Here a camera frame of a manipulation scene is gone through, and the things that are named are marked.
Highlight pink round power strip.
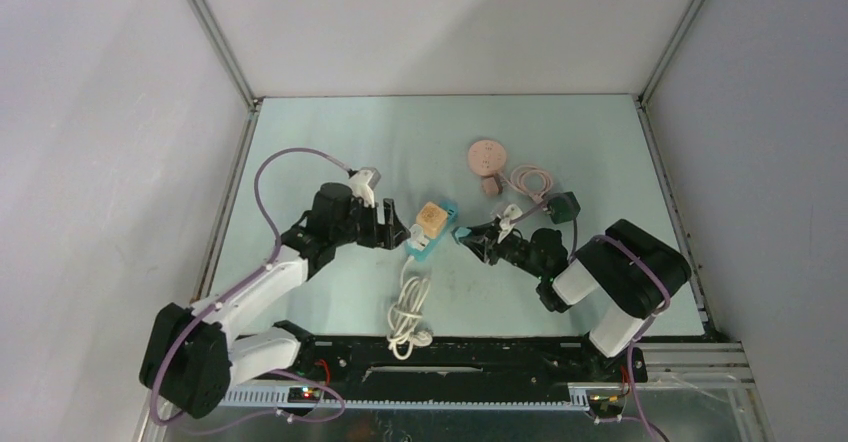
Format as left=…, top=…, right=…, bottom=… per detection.
left=467, top=139, right=508, bottom=177

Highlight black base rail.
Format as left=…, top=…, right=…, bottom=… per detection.
left=292, top=336, right=648, bottom=401

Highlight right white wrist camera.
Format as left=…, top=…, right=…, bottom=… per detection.
left=494, top=203, right=523, bottom=234

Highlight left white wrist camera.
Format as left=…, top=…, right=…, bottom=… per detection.
left=348, top=167, right=381, bottom=208

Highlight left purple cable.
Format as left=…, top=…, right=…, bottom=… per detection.
left=148, top=148, right=352, bottom=426

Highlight pink coiled cable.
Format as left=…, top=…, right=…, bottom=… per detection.
left=498, top=164, right=558, bottom=205

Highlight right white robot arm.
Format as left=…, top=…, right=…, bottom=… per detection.
left=453, top=218, right=692, bottom=380

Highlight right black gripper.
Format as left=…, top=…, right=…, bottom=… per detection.
left=460, top=219, right=547, bottom=280

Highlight beige cube adapter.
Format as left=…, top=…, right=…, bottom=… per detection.
left=416, top=202, right=449, bottom=239

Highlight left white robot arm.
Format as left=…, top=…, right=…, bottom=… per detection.
left=139, top=182, right=410, bottom=419

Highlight teal power strip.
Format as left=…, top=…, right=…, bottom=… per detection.
left=404, top=199, right=459, bottom=262

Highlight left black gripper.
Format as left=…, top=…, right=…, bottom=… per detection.
left=331, top=194, right=409, bottom=250

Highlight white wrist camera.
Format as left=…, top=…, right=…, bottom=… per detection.
left=348, top=167, right=381, bottom=208
left=494, top=203, right=523, bottom=234

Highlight grey cable duct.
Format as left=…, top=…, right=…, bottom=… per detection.
left=218, top=385, right=631, bottom=414

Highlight dark green cube socket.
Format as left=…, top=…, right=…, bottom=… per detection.
left=545, top=192, right=581, bottom=225

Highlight pink brown plug adapter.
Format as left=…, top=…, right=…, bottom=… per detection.
left=481, top=176, right=503, bottom=197

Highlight white power strip cable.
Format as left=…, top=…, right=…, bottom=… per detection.
left=386, top=256, right=434, bottom=361

